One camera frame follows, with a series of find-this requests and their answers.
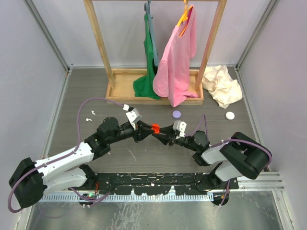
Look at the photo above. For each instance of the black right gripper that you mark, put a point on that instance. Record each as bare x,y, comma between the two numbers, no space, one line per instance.
166,138

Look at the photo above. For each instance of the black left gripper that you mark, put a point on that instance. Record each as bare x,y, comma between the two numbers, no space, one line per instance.
143,130

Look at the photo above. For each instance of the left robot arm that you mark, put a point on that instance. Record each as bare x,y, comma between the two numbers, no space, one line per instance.
33,179

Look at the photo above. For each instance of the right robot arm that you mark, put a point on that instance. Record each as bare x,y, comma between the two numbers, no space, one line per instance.
237,156

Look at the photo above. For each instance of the green shirt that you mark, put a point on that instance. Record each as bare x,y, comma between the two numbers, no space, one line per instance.
143,86

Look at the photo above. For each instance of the wooden clothes rack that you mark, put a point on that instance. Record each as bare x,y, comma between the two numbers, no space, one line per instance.
120,81

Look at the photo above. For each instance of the pink t-shirt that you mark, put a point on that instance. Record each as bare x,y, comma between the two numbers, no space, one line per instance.
172,79

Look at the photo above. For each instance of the cream crumpled cloth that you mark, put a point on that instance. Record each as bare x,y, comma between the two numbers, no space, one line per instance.
222,88

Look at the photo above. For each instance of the yellow clothes hanger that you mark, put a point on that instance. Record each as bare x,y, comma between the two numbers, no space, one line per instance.
184,20

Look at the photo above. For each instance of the grey clothes hanger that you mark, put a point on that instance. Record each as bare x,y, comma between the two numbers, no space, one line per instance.
151,30

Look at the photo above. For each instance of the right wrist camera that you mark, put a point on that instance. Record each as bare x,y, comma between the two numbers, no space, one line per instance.
179,128

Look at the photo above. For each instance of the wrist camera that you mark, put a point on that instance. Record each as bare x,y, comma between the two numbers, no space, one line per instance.
179,128
133,115

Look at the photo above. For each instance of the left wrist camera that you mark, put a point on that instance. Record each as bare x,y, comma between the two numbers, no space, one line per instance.
133,115

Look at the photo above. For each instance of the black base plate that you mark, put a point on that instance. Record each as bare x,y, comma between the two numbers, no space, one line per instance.
188,183

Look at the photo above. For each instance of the slotted cable duct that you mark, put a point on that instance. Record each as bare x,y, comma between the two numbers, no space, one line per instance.
171,197

